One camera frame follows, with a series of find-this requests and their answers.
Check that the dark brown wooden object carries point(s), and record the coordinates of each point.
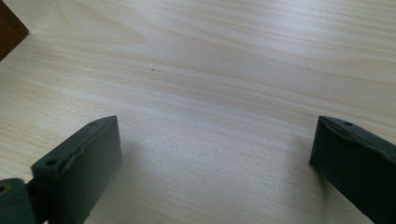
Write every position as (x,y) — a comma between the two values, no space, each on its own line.
(8,31)

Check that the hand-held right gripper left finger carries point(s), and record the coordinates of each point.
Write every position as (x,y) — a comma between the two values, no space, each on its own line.
(77,174)

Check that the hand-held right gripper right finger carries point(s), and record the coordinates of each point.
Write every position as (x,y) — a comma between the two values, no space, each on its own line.
(358,168)

